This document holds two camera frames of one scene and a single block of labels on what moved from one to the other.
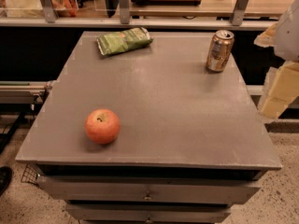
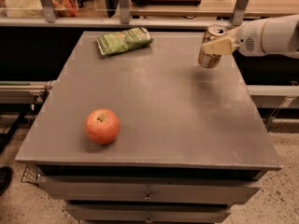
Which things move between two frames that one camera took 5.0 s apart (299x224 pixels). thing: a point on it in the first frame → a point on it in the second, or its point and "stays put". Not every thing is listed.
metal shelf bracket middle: (124, 10) stays put
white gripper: (288, 32) → (249, 38)
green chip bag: (120, 41) stays put
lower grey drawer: (149, 213) stays put
